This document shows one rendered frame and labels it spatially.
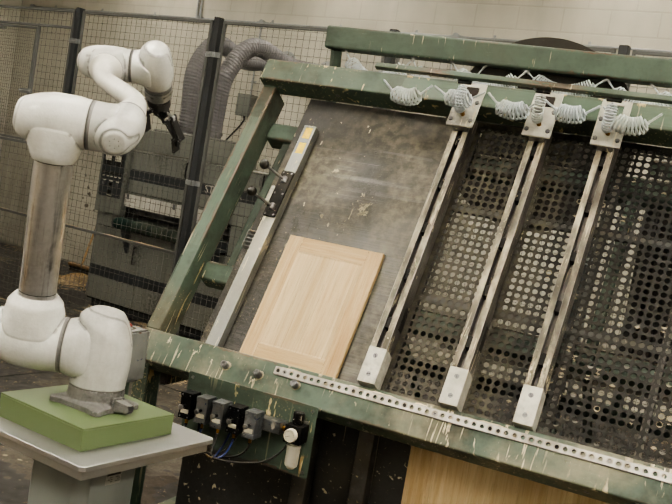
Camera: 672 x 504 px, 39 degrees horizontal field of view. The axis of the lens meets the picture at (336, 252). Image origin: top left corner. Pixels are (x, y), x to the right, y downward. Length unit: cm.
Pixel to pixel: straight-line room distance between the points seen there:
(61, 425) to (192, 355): 85
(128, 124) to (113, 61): 55
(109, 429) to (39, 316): 36
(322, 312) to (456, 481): 72
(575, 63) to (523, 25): 447
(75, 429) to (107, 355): 22
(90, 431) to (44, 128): 79
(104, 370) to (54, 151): 60
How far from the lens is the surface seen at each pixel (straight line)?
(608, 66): 394
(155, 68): 303
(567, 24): 828
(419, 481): 327
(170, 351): 340
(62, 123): 253
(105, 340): 266
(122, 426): 265
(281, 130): 384
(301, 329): 327
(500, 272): 314
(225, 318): 337
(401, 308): 314
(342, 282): 331
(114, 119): 251
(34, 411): 269
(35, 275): 266
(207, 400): 317
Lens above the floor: 157
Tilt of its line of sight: 5 degrees down
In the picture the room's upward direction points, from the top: 10 degrees clockwise
